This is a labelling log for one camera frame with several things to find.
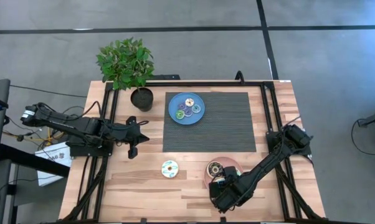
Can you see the pink plate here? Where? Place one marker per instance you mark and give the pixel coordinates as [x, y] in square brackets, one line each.
[228, 160]

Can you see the green potted plant black pot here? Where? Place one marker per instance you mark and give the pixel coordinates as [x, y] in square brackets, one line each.
[125, 62]

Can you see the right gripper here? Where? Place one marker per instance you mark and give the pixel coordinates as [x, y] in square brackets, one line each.
[231, 182]

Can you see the black aluminium table frame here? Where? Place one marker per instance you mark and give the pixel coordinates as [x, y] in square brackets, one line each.
[206, 84]

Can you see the black power strip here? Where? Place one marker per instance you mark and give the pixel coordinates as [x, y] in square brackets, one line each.
[168, 77]

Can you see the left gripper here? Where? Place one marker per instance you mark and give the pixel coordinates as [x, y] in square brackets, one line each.
[128, 137]

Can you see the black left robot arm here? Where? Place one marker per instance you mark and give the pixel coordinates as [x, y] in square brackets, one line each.
[81, 127]

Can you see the black floor beam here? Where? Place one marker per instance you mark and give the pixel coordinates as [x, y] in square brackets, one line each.
[35, 161]

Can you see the blue plate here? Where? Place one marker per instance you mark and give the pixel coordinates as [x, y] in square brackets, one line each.
[175, 99]

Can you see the grey stand base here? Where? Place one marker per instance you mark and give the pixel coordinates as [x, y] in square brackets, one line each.
[374, 119]

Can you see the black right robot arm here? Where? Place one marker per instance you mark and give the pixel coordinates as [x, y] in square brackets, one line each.
[262, 168]

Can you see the small teal iced donut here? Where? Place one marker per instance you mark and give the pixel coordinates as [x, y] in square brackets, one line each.
[196, 111]

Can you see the large brown iced donut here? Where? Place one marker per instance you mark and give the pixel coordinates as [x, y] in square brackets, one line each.
[210, 169]

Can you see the small cream iced donut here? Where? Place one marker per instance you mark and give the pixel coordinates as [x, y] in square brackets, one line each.
[189, 105]

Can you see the white printed cardboard box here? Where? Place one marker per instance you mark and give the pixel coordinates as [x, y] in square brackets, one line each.
[50, 174]

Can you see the small green iced donut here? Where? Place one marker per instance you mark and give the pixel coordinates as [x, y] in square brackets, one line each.
[180, 118]

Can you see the dark grey woven placemat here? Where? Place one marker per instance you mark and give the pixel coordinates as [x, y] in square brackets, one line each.
[225, 124]

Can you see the large white iced donut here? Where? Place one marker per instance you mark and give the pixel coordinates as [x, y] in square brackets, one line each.
[169, 163]

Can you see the small purple iced donut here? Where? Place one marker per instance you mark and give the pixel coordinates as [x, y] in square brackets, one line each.
[181, 109]
[187, 115]

